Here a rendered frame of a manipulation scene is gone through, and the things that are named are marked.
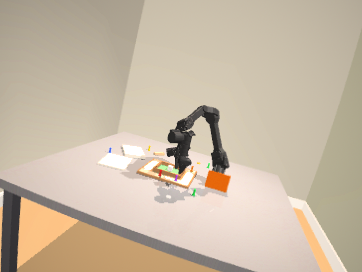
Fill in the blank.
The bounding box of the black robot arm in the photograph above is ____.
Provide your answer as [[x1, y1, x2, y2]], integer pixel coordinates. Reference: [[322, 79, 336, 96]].
[[166, 105, 230, 175]]

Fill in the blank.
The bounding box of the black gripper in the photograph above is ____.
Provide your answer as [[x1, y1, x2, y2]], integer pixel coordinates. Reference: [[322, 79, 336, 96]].
[[174, 143, 192, 175]]

